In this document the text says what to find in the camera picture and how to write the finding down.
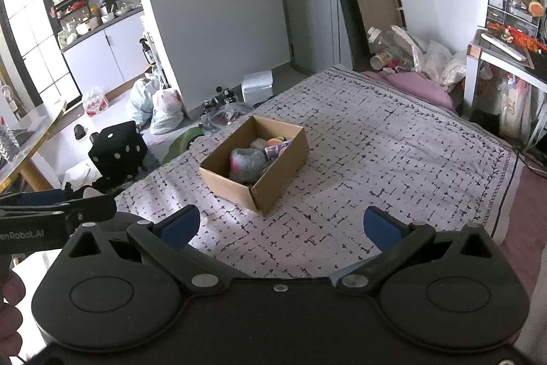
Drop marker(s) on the black dice stool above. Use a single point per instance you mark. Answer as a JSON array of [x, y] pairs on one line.
[[117, 155]]

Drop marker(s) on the white plastic bag red print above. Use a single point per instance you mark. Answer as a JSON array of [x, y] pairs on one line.
[[166, 108]]

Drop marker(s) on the pink pillow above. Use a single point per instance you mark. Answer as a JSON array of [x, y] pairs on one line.
[[421, 86]]

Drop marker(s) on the pale blue plastic bag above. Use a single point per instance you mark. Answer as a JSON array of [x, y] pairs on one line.
[[143, 100]]

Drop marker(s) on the pile of dark floor clutter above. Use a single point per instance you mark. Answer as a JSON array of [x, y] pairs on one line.
[[224, 104]]

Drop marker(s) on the grey-blue soft cloth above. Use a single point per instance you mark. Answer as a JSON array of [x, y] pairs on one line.
[[257, 143]]

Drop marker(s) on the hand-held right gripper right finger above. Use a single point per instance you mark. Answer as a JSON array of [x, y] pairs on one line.
[[380, 226]]

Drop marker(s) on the marble table with gold edge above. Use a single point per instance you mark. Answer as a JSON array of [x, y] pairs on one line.
[[30, 125]]

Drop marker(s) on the crumpled white plastic bags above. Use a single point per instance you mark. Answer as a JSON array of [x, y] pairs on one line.
[[444, 65]]

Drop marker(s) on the printed tin can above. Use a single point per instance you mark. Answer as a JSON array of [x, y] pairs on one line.
[[381, 59]]

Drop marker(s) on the white desk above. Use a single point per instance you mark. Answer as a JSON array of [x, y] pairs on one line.
[[500, 61]]

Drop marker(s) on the red and white packet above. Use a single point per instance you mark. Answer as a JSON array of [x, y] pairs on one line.
[[95, 102]]

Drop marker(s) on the green floor cushion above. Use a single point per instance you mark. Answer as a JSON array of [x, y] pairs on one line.
[[179, 142]]

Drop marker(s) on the white storage box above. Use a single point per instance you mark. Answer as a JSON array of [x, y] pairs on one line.
[[257, 85]]

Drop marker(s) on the orange round ornament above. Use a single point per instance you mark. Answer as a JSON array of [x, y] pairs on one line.
[[536, 9]]

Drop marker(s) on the purple soft packet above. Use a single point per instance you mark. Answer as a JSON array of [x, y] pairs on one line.
[[275, 151]]

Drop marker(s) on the clear plastic jar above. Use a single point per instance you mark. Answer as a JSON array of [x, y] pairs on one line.
[[376, 38]]

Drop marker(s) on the grey and pink plush toy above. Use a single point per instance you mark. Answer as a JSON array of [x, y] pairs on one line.
[[245, 164]]

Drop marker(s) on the person's left hand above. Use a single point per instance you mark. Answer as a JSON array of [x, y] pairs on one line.
[[9, 307]]

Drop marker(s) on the burger plush toy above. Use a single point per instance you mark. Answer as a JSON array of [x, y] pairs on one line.
[[273, 141]]

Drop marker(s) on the clear drawer organizer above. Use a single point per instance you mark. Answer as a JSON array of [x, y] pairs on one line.
[[508, 8]]

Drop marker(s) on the brown cardboard box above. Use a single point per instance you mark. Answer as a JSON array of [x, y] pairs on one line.
[[277, 185]]

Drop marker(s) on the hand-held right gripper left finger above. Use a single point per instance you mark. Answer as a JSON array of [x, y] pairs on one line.
[[179, 226]]

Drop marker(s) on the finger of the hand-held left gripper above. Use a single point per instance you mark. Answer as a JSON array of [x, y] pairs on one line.
[[92, 207], [40, 198]]

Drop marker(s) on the white kitchen cabinet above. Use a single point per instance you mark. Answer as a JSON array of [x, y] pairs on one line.
[[104, 53]]

